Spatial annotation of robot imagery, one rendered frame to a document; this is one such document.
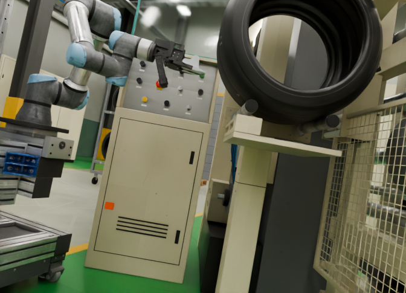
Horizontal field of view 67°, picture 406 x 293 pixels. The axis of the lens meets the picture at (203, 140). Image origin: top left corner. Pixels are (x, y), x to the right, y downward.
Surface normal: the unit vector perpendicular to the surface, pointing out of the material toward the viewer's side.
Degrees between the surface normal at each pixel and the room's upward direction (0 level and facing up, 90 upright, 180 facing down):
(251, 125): 90
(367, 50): 91
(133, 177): 90
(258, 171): 90
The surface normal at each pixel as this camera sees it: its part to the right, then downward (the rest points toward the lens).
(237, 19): -0.15, -0.08
